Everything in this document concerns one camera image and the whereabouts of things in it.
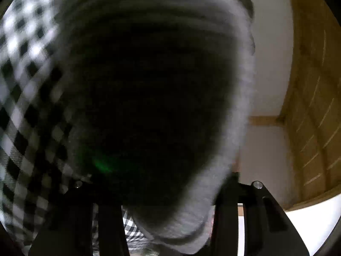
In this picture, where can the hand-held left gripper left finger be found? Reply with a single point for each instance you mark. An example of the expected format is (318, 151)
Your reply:
(109, 226)

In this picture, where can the wooden wardrobe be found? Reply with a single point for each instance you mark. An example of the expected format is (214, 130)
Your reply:
(314, 98)

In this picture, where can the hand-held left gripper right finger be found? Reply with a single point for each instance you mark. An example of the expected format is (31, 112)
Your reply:
(226, 218)

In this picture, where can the grey knit sweater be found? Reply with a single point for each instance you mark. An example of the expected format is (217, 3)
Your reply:
(149, 90)

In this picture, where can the black white checkered bedsheet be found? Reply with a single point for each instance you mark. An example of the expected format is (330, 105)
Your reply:
(24, 128)

